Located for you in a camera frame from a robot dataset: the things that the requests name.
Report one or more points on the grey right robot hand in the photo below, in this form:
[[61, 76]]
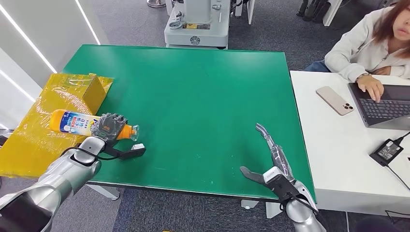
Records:
[[280, 158]]

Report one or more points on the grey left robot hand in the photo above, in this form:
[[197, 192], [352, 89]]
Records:
[[110, 126]]

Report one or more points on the orange detergent bottle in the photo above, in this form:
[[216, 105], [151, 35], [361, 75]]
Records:
[[70, 123]]

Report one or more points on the white table foot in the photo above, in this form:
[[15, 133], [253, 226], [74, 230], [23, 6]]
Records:
[[104, 191], [250, 204]]

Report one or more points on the white desk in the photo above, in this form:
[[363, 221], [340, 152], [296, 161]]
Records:
[[336, 160]]

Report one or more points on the beige smartphone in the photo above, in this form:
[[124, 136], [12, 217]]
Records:
[[334, 100]]

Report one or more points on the yellow taped cardboard box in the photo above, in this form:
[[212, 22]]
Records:
[[32, 144]]

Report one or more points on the green table mat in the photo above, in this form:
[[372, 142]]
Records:
[[192, 112]]

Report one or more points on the black power adapter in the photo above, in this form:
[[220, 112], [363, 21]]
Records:
[[386, 152]]

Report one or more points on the grey laptop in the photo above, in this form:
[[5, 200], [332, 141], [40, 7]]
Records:
[[384, 109]]

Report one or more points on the person's hand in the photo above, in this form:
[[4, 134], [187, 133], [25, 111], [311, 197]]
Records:
[[371, 88], [381, 70]]

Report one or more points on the white machine base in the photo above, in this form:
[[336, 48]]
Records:
[[197, 34]]

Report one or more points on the chrome stand base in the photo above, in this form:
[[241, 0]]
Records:
[[156, 3]]

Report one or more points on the person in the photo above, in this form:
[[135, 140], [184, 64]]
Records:
[[355, 48]]

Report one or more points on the white panel leg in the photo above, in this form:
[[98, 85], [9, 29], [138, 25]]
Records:
[[250, 10]]

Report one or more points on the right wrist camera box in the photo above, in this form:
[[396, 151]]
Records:
[[278, 185]]

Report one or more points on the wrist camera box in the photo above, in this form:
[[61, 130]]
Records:
[[278, 185], [128, 153]]

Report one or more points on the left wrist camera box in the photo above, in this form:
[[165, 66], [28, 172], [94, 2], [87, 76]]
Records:
[[128, 153]]

